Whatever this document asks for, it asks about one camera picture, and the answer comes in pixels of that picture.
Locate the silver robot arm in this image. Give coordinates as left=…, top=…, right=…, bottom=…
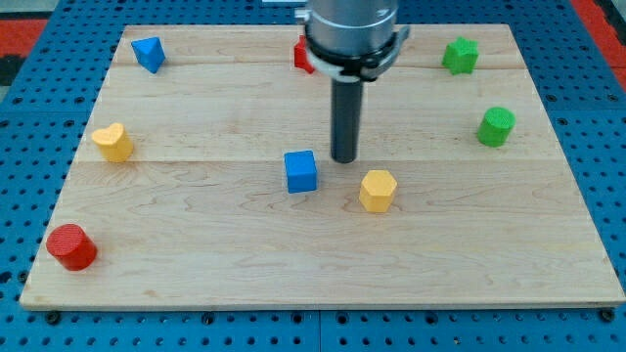
left=295, top=0, right=411, bottom=83

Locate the yellow hexagon block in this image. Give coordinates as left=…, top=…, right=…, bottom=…
left=359, top=170, right=397, bottom=213

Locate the blue cube block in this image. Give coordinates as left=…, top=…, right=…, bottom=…
left=284, top=150, right=318, bottom=194

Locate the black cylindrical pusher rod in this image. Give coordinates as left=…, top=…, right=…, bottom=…
left=331, top=80, right=363, bottom=163

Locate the light wooden board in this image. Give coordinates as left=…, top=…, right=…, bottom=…
left=20, top=24, right=625, bottom=311

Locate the red star block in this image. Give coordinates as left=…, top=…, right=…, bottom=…
left=293, top=34, right=315, bottom=74

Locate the green star block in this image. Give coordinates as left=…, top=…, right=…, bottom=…
left=441, top=36, right=479, bottom=75

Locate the green cylinder block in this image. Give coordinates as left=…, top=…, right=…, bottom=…
left=476, top=107, right=516, bottom=148

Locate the yellow heart block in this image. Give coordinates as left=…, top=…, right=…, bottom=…
left=91, top=122, right=134, bottom=162

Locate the blue triangle block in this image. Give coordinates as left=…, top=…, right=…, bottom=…
left=131, top=37, right=165, bottom=74

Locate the red cylinder block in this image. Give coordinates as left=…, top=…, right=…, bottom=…
left=45, top=223, right=98, bottom=271

